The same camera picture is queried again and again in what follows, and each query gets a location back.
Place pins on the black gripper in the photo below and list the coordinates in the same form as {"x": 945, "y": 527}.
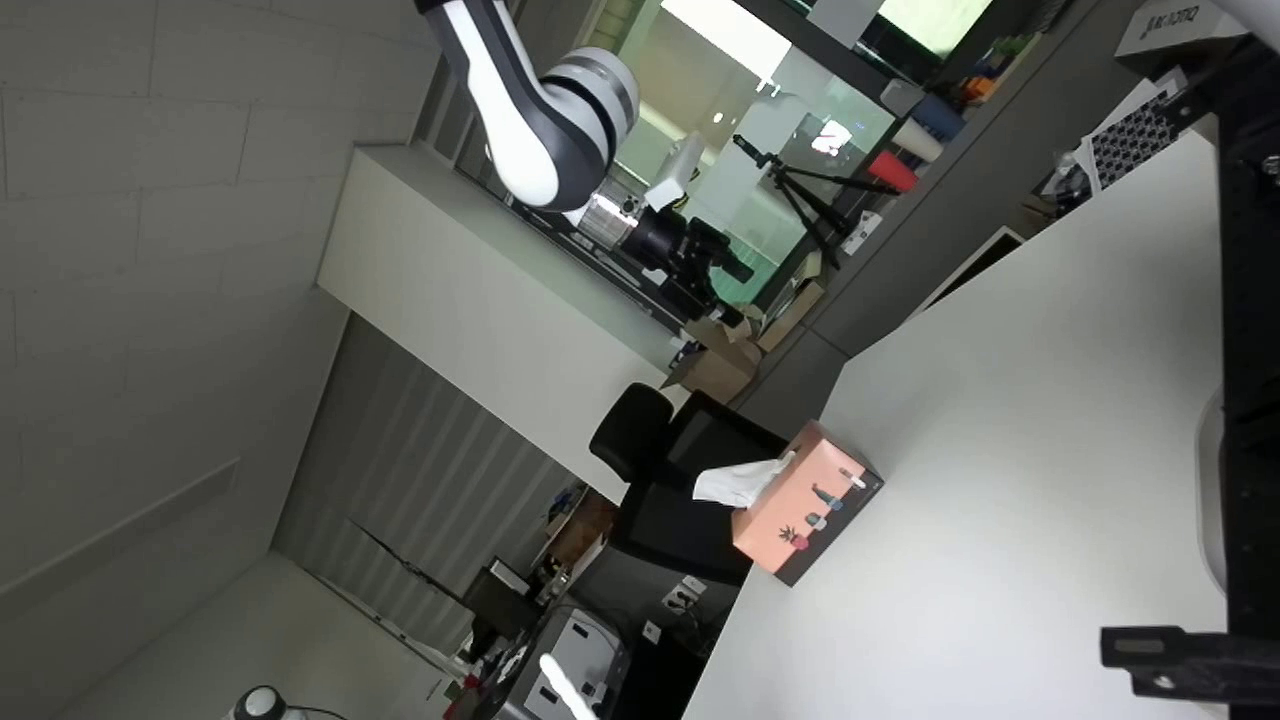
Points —
{"x": 658, "y": 240}

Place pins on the white tissue sheet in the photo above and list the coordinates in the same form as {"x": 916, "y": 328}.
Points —
{"x": 735, "y": 483}

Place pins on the orange tissue box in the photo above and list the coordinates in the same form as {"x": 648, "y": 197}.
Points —
{"x": 801, "y": 512}

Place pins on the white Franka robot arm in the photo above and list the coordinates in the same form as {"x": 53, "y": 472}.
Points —
{"x": 515, "y": 122}

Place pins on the brown cardboard box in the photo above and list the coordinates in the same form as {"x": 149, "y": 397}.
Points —
{"x": 722, "y": 357}

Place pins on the white perforated box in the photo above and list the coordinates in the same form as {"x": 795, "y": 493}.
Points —
{"x": 1131, "y": 141}

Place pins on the grey device box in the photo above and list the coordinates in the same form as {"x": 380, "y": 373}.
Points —
{"x": 1183, "y": 33}

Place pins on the glass window pane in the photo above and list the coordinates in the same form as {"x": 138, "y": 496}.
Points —
{"x": 746, "y": 106}

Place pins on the red container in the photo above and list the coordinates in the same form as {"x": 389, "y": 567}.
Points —
{"x": 890, "y": 168}

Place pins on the white cabinet block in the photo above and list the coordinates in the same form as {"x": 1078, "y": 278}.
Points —
{"x": 480, "y": 304}

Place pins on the white framed dark panel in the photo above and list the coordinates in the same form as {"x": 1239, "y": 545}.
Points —
{"x": 974, "y": 270}

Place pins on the blue container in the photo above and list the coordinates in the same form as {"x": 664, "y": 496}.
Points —
{"x": 936, "y": 119}

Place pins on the black computer monitor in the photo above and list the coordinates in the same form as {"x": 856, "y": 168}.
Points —
{"x": 664, "y": 520}

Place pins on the grey corrugated panel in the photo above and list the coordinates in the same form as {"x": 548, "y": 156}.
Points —
{"x": 400, "y": 532}

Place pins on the white machine housing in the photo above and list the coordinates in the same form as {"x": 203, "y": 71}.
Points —
{"x": 579, "y": 660}

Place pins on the dark round ceiling fixture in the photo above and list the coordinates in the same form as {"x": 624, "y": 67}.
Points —
{"x": 262, "y": 705}

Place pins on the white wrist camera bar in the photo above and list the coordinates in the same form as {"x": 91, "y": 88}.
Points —
{"x": 660, "y": 197}

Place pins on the black camera tripod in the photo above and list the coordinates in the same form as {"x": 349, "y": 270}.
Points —
{"x": 806, "y": 193}

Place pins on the black stand post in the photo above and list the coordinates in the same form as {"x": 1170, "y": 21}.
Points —
{"x": 1249, "y": 335}

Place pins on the black stand bracket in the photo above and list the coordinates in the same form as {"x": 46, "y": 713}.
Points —
{"x": 1186, "y": 667}

